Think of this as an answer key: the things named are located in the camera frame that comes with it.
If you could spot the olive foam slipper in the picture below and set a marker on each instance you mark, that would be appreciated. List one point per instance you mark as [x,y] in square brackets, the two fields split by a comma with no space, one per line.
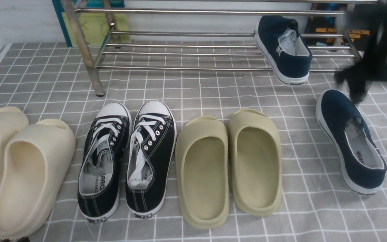
[256,162]
[201,156]

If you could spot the right olive foam slipper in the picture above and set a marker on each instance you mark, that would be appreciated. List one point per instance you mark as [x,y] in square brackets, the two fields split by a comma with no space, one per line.
[256,162]

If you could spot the right cream foam slipper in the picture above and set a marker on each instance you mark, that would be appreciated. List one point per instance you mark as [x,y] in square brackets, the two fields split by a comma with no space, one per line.
[36,161]

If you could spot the right black canvas sneaker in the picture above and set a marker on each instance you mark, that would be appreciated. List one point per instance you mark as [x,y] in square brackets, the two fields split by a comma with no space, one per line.
[151,149]

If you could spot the grey checked tablecloth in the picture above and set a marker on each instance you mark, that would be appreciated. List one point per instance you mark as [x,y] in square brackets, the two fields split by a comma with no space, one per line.
[49,80]

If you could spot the left black canvas sneaker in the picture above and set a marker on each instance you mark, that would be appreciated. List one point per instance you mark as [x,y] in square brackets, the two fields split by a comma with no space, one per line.
[105,146]

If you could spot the black image processing book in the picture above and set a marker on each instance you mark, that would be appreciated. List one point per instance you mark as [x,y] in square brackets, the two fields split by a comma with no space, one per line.
[359,33]

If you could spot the black blurred gripper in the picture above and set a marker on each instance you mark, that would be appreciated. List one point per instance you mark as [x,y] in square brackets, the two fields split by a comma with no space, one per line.
[373,65]

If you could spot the black canvas sneaker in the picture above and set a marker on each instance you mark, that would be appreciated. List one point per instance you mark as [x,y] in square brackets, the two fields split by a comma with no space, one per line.
[151,149]
[105,146]

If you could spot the stainless steel shoe rack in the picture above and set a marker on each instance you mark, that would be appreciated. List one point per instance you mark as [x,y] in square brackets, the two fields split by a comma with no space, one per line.
[73,12]

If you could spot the navy slip-on shoe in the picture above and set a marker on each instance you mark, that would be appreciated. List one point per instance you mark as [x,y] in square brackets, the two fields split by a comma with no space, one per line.
[362,165]
[279,40]

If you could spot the left olive foam slipper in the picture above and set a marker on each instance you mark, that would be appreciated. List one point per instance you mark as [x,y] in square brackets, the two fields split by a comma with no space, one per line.
[201,156]

